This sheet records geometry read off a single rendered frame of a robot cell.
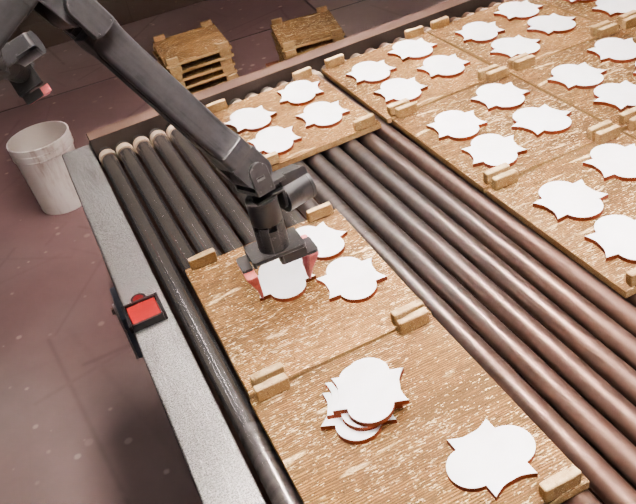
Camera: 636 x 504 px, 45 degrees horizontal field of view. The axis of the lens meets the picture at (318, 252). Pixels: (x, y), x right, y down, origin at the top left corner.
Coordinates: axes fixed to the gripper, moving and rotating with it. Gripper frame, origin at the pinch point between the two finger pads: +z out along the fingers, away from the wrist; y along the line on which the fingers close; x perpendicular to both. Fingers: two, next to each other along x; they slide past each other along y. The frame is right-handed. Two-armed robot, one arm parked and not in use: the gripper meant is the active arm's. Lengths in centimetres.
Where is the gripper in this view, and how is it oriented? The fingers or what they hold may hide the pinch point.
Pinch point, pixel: (284, 283)
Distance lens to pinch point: 145.8
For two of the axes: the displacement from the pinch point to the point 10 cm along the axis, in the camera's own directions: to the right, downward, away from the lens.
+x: 3.8, 4.9, -7.8
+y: -9.1, 3.7, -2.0
